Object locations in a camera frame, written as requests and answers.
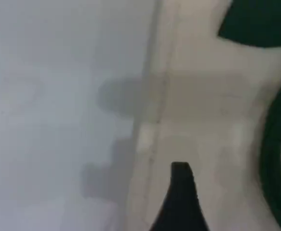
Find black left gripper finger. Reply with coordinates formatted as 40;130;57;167
149;161;210;231

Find white canvas bag green handles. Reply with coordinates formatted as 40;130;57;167
125;0;281;231

